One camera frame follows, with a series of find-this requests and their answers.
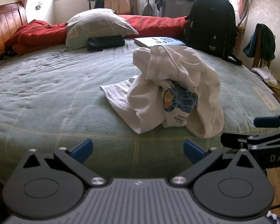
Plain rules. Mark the tan hanging cloth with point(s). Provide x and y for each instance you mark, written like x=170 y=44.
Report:
x=116 y=4

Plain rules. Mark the red quilt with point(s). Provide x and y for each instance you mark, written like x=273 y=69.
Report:
x=32 y=35

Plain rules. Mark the black backpack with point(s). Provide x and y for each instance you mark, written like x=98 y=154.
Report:
x=210 y=23

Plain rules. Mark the wooden chair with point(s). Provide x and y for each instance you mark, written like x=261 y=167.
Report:
x=257 y=61

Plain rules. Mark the wooden headboard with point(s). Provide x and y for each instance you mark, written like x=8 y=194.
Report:
x=4 y=25

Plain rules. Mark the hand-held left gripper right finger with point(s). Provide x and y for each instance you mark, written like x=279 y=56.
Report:
x=193 y=151

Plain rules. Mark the dark cloth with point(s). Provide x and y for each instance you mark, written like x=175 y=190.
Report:
x=9 y=53

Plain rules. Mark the blue book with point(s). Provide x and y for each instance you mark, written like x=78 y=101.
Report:
x=154 y=41

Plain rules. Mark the grey folded rack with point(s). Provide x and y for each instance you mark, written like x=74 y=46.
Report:
x=147 y=10

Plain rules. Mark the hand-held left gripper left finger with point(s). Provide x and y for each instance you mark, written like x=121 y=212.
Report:
x=82 y=150

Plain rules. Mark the stack of papers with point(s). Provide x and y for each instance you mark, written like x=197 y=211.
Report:
x=266 y=73

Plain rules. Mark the black pouch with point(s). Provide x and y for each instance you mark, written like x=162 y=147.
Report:
x=105 y=42

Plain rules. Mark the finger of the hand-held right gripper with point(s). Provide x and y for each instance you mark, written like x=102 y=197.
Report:
x=266 y=121
x=233 y=140

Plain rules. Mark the white t-shirt with blue print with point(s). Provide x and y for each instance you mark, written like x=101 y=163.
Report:
x=154 y=86

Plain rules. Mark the metal wall fixture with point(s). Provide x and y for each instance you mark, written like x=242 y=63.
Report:
x=38 y=5

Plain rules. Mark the grey-green pillow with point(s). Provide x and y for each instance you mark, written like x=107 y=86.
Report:
x=95 y=25

